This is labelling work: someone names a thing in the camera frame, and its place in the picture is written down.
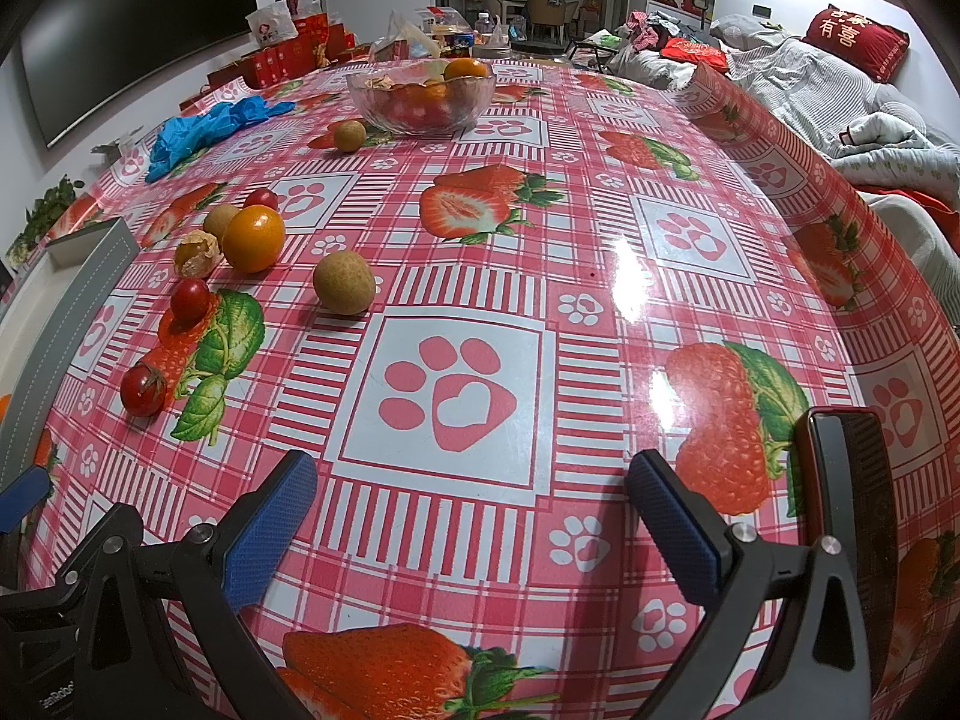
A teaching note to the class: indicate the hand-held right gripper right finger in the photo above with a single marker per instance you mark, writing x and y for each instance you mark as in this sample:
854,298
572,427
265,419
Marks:
679,540

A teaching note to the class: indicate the physalis with papery husk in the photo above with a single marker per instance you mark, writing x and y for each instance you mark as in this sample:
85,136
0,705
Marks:
381,82
196,253

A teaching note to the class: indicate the black curved television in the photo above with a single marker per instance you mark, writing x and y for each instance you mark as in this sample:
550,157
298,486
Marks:
135,22

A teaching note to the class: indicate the white bag with red print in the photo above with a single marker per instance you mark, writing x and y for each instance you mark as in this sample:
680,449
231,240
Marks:
271,24

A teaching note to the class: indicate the white dining table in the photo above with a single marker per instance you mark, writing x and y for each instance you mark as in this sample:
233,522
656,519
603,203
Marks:
508,1

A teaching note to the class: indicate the pile of clothes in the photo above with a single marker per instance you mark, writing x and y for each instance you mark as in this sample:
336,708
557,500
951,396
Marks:
649,26

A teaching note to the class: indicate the stack of red gift boxes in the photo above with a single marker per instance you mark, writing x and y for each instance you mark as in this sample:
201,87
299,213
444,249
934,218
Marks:
285,56

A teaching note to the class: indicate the grey sofa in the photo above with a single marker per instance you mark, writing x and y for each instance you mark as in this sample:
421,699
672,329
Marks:
810,97

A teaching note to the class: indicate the white shallow tray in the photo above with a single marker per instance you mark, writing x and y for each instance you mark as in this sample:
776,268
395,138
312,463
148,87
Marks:
82,315

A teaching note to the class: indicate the heap of cherry tomatoes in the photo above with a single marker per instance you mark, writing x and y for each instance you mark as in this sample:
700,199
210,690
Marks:
420,114

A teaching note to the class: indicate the green potted plant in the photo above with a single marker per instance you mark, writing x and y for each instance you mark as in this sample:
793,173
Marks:
45,210

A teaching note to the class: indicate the red cushion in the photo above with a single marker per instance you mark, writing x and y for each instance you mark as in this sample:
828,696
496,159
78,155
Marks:
694,52

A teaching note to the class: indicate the red embroidered pillow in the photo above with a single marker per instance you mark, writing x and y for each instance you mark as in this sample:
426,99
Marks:
855,34

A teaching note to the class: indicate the red cherry tomato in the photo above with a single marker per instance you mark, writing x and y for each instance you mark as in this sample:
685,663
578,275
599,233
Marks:
190,298
261,199

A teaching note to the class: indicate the pile of blue rubber gloves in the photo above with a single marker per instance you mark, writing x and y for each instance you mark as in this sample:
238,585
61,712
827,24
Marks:
195,131

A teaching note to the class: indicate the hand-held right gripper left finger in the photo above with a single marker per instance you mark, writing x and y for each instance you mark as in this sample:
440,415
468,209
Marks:
270,532

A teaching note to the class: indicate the cherry tomato with green stem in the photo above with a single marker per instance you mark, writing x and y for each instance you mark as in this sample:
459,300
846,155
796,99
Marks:
142,388

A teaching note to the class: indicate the dining chair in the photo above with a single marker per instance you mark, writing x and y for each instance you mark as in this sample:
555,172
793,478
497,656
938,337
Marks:
551,15

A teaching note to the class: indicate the clear glass bowl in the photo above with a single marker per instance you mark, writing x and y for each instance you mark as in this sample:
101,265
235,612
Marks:
472,112

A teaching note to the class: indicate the strawberry printed pink tablecloth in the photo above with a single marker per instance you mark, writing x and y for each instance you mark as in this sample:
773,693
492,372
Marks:
480,300

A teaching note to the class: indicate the white open cardboard box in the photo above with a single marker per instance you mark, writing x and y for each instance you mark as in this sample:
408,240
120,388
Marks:
112,146

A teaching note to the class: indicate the white quilt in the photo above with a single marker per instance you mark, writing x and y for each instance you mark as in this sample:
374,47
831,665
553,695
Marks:
892,146

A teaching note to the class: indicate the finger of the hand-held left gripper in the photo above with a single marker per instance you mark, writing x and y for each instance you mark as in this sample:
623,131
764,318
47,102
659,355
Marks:
22,499

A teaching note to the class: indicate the clear plastic bag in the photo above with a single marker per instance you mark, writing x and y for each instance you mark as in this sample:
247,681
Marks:
409,34

